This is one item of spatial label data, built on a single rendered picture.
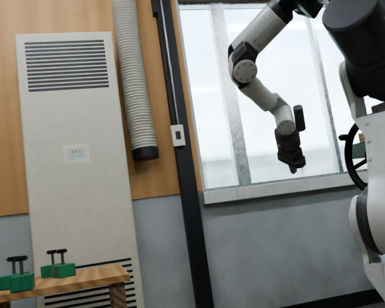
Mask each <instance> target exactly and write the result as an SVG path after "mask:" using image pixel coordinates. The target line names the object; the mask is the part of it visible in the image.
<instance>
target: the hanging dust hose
mask: <svg viewBox="0 0 385 308"><path fill-rule="evenodd" d="M111 6H112V19H113V27H114V35H115V36H114V37H115V45H116V50H117V52H116V53H117V60H118V66H119V74H120V82H121V85H122V86H121V88H122V93H123V99H124V100H123V101H124V107H125V110H126V111H125V112H126V118H127V119H126V120H127V124H128V125H127V126H128V129H129V130H128V131H129V135H130V136H129V137H130V140H131V141H130V142H131V146H132V147H131V148H132V154H133V160H134V161H148V160H154V159H157V158H158V157H159V154H158V148H157V143H156V140H155V139H156V137H155V136H156V135H155V132H154V130H155V129H154V126H153V125H154V124H153V118H152V115H151V114H152V113H151V111H152V110H151V107H150V102H149V96H148V95H149V94H148V88H147V83H146V77H145V70H144V62H143V57H142V49H141V48H142V46H141V39H140V33H139V23H138V14H137V6H136V0H111Z"/></svg>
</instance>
